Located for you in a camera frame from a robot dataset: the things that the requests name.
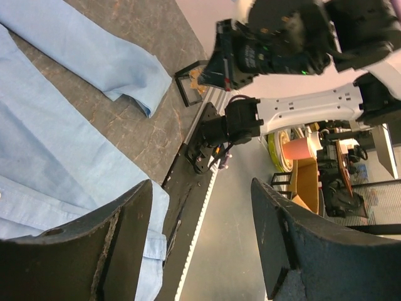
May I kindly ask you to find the brown cardboard box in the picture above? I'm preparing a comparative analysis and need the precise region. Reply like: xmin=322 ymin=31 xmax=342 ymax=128
xmin=289 ymin=158 xmax=324 ymax=216

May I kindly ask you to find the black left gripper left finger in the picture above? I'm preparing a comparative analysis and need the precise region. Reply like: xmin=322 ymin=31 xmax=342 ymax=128
xmin=1 ymin=180 xmax=152 ymax=300

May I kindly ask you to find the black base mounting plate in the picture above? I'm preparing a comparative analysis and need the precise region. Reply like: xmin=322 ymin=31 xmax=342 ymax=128
xmin=162 ymin=103 xmax=219 ymax=257

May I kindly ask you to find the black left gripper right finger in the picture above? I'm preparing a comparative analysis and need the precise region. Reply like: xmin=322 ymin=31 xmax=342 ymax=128
xmin=251 ymin=178 xmax=400 ymax=300

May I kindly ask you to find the pink paper cup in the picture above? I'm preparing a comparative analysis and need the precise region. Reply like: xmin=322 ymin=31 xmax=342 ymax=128
xmin=283 ymin=132 xmax=323 ymax=160

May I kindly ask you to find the slotted grey cable duct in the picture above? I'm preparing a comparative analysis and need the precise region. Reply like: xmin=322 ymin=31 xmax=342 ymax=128
xmin=174 ymin=167 xmax=218 ymax=301

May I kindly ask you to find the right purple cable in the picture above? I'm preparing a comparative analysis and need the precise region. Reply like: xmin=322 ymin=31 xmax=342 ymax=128
xmin=216 ymin=0 xmax=401 ymax=170

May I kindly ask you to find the light blue button shirt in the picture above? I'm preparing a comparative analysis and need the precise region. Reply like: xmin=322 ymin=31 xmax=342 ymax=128
xmin=1 ymin=1 xmax=171 ymax=300

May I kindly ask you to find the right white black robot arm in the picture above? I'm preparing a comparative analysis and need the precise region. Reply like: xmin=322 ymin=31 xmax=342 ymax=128
xmin=189 ymin=1 xmax=400 ymax=300

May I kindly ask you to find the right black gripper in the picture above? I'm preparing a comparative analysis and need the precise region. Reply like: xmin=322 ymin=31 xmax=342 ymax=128
xmin=198 ymin=6 xmax=332 ymax=91

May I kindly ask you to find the small black framed stand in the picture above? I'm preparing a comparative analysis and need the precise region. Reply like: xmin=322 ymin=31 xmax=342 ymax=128
xmin=174 ymin=60 xmax=208 ymax=107

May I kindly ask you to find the red maple leaf brooch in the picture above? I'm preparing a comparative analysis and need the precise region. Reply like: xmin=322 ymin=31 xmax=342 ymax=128
xmin=189 ymin=68 xmax=207 ymax=95

